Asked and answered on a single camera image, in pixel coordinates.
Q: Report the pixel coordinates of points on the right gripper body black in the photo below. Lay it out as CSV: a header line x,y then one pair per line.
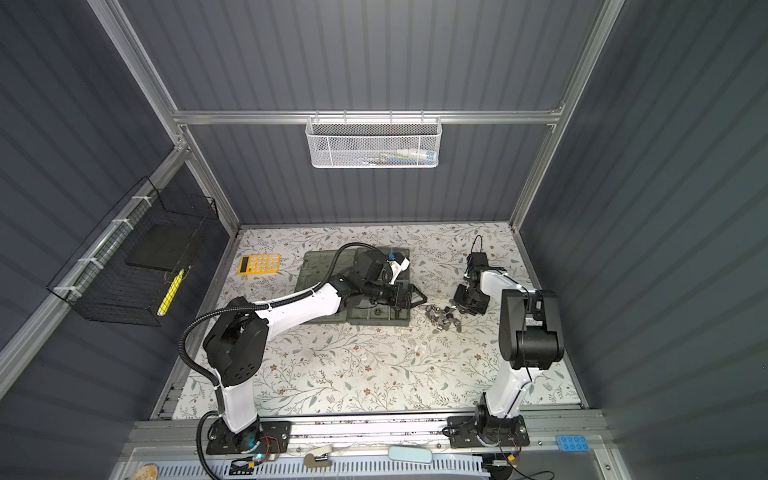
x,y
471,301

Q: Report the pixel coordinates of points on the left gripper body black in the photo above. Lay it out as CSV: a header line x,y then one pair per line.
x,y
382,292

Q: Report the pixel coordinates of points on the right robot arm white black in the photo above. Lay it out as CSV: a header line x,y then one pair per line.
x,y
529,338

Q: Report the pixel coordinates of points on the blue lego brick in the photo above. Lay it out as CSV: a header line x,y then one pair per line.
x,y
572,443

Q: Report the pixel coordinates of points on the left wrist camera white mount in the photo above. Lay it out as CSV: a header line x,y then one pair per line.
x,y
398,264

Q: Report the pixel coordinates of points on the black wire mesh basket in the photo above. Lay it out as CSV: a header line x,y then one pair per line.
x,y
125,273

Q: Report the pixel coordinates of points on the light blue oval object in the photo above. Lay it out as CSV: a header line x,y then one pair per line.
x,y
410,454

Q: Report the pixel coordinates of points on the yellow marker pen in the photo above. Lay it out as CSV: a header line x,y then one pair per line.
x,y
168,298

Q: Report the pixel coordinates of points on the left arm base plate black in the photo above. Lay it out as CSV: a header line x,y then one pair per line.
x,y
261,438

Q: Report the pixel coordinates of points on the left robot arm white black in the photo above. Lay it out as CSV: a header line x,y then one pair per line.
x,y
237,342

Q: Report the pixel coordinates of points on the floral patterned table mat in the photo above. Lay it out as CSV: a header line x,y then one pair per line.
x,y
343,368

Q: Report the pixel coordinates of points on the clear green compartment organizer box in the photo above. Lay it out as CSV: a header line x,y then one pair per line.
x,y
321,269

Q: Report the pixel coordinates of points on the white wire mesh basket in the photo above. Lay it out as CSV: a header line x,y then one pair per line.
x,y
382,145

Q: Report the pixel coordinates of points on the beige tape dispenser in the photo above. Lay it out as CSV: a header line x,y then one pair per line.
x,y
318,457

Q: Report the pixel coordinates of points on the pile of screws and nuts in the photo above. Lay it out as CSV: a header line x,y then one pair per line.
x,y
443,319

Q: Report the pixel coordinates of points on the yellow calculator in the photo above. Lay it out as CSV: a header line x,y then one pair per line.
x,y
259,264

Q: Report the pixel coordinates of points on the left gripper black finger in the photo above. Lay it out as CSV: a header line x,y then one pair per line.
x,y
409,303
408,290

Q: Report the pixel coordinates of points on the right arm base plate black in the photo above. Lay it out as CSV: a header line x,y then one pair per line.
x,y
475,432

